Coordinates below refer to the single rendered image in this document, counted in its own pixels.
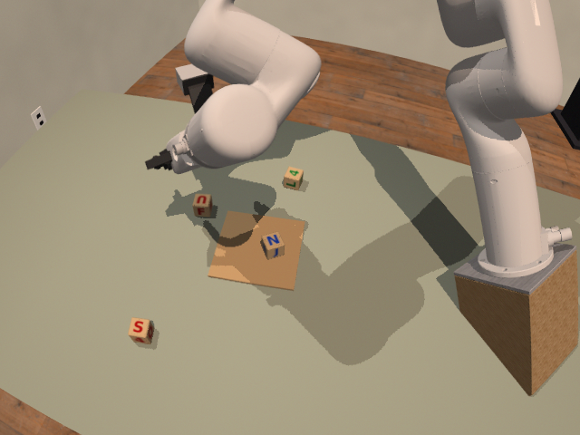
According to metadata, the orange flat mat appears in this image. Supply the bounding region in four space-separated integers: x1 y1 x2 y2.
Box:
208 211 305 291

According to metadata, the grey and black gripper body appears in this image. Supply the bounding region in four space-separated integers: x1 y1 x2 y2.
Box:
166 129 203 174

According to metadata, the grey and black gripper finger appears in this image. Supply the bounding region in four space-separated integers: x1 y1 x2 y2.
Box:
145 149 172 170

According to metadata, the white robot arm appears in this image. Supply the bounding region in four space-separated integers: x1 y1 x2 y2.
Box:
174 0 572 278

